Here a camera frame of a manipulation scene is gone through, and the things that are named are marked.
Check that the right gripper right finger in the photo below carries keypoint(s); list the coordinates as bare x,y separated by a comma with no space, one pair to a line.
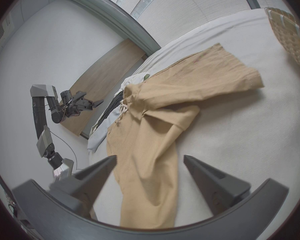
215,186

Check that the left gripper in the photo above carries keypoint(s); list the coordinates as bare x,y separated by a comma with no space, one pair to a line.
78,106

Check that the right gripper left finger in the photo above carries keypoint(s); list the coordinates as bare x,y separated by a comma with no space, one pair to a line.
85,184

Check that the tan shorts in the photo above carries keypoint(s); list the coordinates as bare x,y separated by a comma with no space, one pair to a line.
160,124

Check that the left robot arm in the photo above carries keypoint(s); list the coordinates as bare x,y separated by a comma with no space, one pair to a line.
40,114

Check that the black garment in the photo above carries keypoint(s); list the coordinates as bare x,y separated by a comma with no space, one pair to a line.
112,106

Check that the pale blue garment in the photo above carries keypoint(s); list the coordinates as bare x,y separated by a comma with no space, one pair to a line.
100,134

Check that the white garment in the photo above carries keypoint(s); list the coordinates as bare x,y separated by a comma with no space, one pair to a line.
131,80

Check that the bed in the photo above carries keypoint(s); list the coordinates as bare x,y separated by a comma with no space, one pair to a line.
227,121

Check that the green garment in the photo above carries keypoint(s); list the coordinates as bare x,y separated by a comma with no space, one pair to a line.
146,77

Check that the round woven basket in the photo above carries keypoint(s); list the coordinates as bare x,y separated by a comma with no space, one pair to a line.
290,39

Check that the window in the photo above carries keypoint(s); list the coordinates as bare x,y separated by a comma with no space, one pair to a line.
177,6

